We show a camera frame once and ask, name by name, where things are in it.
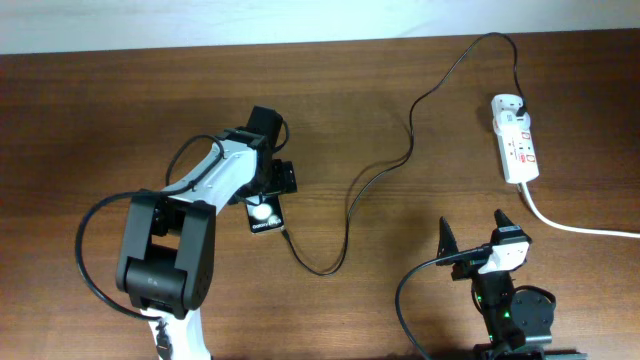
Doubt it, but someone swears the white power strip cord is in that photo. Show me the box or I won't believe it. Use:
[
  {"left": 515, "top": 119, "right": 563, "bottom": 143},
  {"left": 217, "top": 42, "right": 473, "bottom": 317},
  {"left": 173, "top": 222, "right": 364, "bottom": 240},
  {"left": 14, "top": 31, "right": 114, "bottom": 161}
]
[{"left": 517, "top": 181, "right": 640, "bottom": 240}]

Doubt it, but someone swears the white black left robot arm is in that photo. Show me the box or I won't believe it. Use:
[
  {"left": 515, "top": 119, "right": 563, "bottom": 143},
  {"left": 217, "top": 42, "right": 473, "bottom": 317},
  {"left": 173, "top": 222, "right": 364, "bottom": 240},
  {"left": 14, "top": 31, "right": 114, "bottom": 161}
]
[{"left": 116, "top": 106, "right": 297, "bottom": 359}]

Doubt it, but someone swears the black charger cable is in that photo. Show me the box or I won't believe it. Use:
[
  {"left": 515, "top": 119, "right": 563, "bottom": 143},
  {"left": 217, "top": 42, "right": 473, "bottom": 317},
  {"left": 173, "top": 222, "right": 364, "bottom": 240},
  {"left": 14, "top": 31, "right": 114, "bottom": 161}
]
[{"left": 281, "top": 32, "right": 528, "bottom": 277}]

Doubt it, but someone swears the white power strip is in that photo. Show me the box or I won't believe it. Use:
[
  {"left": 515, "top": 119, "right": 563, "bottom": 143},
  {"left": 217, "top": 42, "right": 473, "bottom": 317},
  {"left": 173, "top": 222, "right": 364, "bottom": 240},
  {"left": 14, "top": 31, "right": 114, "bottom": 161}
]
[{"left": 492, "top": 117, "right": 539, "bottom": 184}]

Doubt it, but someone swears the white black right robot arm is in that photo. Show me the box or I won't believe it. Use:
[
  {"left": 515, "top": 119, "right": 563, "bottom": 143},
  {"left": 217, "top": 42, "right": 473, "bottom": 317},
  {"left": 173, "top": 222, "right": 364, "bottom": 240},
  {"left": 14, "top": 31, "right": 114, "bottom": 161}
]
[{"left": 437, "top": 210, "right": 588, "bottom": 360}]

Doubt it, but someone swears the white charger adapter plug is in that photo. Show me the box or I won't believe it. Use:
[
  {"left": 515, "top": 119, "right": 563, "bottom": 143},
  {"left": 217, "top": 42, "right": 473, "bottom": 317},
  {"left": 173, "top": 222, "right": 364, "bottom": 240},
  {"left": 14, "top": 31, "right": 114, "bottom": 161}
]
[{"left": 491, "top": 94, "right": 530, "bottom": 129}]

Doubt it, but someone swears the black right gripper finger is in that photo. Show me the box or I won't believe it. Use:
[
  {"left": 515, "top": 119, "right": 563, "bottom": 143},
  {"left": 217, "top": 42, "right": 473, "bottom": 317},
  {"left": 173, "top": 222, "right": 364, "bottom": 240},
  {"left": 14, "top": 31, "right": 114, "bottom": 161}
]
[
  {"left": 494, "top": 209, "right": 522, "bottom": 235},
  {"left": 437, "top": 217, "right": 459, "bottom": 266}
]

